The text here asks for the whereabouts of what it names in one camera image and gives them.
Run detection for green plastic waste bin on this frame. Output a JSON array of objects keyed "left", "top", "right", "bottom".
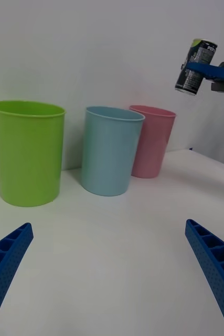
[{"left": 0, "top": 100, "right": 67, "bottom": 208}]

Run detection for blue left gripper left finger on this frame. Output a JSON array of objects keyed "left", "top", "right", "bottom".
[{"left": 0, "top": 222, "right": 35, "bottom": 329}]

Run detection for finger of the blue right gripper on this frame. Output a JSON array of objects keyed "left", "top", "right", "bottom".
[{"left": 186, "top": 62, "right": 224, "bottom": 81}]

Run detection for pale blue plastic waste bin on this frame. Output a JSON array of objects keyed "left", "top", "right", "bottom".
[{"left": 80, "top": 106, "right": 146, "bottom": 197}]

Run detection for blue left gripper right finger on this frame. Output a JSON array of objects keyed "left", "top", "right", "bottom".
[{"left": 184, "top": 218, "right": 224, "bottom": 336}]

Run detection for black drink can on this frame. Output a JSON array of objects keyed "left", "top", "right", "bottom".
[{"left": 174, "top": 38, "right": 219, "bottom": 97}]

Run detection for pink plastic waste bin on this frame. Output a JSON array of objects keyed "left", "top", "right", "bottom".
[{"left": 128, "top": 104, "right": 177, "bottom": 180}]

